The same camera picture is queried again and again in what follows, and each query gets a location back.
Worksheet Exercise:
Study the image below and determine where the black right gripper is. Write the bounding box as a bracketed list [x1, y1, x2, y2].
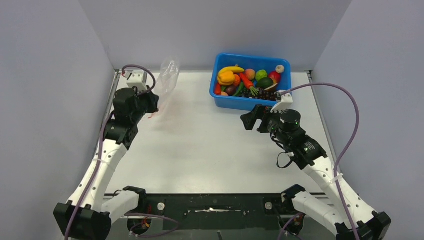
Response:
[240, 104, 290, 146]

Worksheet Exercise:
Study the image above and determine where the clear zip top bag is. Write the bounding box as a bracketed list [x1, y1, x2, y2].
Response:
[148, 56, 180, 119]

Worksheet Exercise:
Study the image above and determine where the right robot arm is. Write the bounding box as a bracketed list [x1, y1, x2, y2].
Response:
[240, 104, 392, 240]

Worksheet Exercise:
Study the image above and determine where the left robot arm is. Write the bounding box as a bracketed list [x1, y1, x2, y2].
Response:
[53, 87, 160, 240]

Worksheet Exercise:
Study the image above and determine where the dark toy grapes bunch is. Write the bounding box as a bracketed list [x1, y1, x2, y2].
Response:
[238, 88, 277, 102]

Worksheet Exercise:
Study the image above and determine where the orange toy carrot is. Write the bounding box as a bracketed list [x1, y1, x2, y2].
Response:
[238, 72, 259, 96]

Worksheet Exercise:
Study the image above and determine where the toy avocado half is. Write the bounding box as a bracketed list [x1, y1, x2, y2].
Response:
[255, 77, 278, 92]

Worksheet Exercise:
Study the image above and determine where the green toy chili pepper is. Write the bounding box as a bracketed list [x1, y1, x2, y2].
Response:
[232, 82, 245, 97]

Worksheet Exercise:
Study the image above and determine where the purple toy onion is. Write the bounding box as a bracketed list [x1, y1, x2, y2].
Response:
[224, 85, 238, 96]

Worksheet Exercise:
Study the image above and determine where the green toy lime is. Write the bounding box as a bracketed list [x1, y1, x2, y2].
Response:
[255, 69, 268, 82]

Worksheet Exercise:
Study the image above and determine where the orange toy tangerine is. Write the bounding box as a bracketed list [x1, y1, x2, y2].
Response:
[233, 74, 241, 87]

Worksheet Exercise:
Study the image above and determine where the toy peach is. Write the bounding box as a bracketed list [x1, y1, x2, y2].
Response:
[244, 68, 256, 82]

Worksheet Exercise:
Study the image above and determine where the red toy apple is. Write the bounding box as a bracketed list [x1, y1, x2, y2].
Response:
[268, 70, 282, 84]

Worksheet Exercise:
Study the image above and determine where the red toy chili pepper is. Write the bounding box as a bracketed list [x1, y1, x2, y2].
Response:
[213, 82, 222, 96]

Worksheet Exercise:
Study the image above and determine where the yellow toy bell pepper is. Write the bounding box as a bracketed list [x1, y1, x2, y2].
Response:
[217, 71, 236, 86]

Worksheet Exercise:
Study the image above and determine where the yellow toy banana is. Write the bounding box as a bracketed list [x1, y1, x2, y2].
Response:
[218, 66, 245, 75]

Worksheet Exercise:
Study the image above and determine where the white toy garlic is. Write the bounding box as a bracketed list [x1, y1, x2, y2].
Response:
[275, 65, 285, 74]

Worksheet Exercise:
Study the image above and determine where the blue plastic bin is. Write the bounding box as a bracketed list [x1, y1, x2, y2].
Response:
[209, 53, 292, 111]

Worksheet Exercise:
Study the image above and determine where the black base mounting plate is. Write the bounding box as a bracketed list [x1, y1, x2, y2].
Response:
[126, 193, 297, 236]

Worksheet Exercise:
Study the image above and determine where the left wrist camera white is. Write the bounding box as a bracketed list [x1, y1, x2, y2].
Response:
[126, 70, 148, 92]

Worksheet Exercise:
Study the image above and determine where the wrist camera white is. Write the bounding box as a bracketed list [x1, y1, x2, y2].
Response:
[270, 93, 294, 113]
[126, 70, 148, 92]

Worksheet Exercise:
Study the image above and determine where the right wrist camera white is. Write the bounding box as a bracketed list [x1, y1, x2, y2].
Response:
[270, 93, 294, 113]

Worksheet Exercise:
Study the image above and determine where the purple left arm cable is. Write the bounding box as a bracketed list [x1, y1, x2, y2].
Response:
[64, 64, 157, 240]

